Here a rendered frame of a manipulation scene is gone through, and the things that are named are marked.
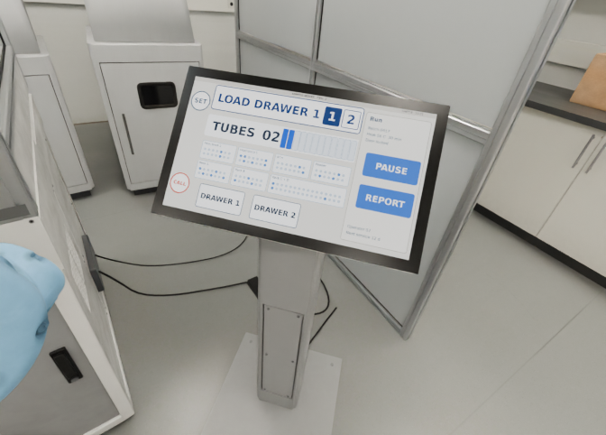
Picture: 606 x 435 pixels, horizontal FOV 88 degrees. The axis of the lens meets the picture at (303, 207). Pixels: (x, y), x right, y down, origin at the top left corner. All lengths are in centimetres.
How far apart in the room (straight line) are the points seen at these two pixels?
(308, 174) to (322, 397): 104
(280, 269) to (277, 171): 29
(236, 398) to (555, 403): 134
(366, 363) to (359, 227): 109
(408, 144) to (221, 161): 35
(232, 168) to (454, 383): 139
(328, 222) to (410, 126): 23
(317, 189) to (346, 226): 8
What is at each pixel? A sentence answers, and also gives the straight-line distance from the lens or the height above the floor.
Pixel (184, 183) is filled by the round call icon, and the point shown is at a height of 102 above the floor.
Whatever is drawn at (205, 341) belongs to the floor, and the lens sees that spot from 161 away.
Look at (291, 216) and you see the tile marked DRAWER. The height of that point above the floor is 100.
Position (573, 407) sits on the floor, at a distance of 195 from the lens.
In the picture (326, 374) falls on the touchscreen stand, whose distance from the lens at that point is 149.
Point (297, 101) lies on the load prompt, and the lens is 64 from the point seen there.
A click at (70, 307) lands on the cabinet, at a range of 97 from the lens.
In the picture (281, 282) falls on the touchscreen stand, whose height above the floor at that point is 73.
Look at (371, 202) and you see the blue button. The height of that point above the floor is 104.
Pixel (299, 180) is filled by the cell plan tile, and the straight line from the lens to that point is 59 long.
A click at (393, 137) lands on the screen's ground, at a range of 61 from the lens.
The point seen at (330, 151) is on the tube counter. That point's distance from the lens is 60.
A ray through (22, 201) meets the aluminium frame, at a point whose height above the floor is 98.
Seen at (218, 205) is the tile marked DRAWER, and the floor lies 100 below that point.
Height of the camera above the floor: 135
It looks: 35 degrees down
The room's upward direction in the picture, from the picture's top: 6 degrees clockwise
